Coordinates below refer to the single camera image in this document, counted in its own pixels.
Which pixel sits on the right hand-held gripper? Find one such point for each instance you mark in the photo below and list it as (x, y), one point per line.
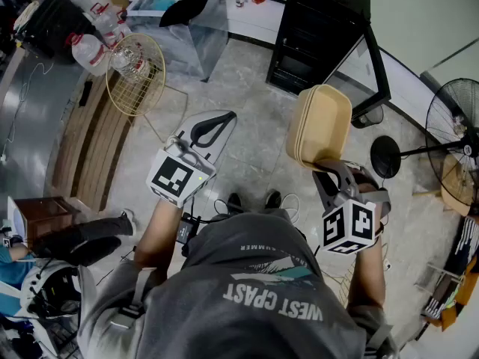
(363, 219)

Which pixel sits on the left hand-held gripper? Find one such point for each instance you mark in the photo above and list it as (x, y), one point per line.
(172, 174)

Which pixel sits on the tan takeaway food container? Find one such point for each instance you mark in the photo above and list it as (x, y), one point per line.
(322, 125)

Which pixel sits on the black cabinet with glass door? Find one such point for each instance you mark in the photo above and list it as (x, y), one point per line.
(314, 32)

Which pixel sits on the person's left forearm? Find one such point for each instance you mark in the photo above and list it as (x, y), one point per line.
(157, 234)

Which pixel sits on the person's right forearm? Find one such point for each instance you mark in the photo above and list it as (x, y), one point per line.
(366, 275)

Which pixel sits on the person's right hand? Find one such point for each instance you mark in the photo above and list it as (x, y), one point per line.
(366, 181)

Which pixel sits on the black floor fan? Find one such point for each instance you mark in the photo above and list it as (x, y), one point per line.
(385, 155)

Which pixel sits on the person's right black shoe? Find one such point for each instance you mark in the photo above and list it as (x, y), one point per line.
(273, 199)

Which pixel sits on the person's black shoe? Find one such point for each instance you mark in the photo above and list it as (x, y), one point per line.
(234, 202)
(273, 199)

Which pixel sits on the person's left black shoe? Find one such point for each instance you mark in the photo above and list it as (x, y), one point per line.
(234, 202)

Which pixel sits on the black mesh waste bin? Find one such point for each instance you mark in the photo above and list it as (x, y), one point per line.
(370, 116)

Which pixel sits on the clear plastic storage bin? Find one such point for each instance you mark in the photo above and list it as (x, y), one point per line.
(209, 43)

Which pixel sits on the white power plug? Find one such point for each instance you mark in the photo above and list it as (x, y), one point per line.
(387, 264)

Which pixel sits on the black battery pack device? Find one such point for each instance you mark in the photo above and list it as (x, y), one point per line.
(185, 232)

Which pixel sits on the clear plastic water bottle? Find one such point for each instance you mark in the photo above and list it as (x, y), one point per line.
(129, 60)

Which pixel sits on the brown cardboard sheet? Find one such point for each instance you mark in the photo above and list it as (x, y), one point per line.
(454, 193)

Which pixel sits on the wooden slatted platform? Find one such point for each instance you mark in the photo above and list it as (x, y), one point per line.
(86, 152)

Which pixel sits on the black cap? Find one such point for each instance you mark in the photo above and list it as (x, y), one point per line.
(183, 11)

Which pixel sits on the black remote control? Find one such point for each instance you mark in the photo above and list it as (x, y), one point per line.
(85, 94)

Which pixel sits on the teal cloth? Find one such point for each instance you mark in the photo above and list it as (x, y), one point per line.
(162, 4)

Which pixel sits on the stack of striped cloths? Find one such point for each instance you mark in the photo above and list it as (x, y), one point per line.
(467, 238)

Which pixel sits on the gray printed t-shirt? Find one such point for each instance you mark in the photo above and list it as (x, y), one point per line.
(232, 275)

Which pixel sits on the brown wooden stool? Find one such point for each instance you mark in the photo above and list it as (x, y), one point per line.
(45, 211)

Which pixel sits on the white round container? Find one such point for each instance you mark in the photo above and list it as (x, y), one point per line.
(16, 215)

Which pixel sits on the white helmet device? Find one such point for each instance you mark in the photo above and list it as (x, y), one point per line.
(33, 282)

